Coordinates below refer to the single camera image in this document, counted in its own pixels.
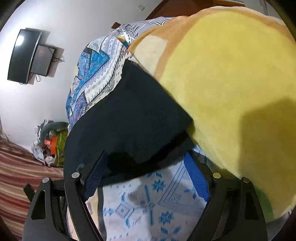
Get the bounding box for black pants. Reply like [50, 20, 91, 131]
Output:
[64, 61, 194, 186]

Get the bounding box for striped pink curtain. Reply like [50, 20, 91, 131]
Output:
[0, 131, 63, 240]

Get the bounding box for blue patchwork bedspread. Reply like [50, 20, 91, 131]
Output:
[64, 17, 206, 240]

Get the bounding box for green bag with clutter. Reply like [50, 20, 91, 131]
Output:
[32, 120, 68, 168]

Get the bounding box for yellow orange fleece blanket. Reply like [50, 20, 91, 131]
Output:
[129, 7, 295, 221]

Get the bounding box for wall mounted black television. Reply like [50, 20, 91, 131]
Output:
[8, 28, 64, 84]

